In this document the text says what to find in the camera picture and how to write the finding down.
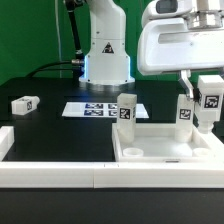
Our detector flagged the white U-shaped fence wall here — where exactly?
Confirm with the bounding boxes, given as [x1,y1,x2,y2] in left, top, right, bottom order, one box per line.
[0,126,224,188]

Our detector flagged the black cable bundle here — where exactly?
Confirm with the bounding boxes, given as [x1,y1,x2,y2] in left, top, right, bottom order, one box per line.
[26,0,85,78]

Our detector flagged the white sheet with markers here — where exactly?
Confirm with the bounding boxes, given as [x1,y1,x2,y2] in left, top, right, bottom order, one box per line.
[62,102,149,118]

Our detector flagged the white square table top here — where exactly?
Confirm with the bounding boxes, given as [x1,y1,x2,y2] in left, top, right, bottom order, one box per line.
[112,123,224,163]

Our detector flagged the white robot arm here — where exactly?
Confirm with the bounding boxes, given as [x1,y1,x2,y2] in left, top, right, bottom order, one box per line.
[64,0,224,100]

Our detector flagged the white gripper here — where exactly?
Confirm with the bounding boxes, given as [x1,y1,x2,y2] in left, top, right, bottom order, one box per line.
[137,18,224,100]

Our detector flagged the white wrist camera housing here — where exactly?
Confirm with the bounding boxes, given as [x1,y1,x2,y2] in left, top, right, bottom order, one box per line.
[141,0,193,26]

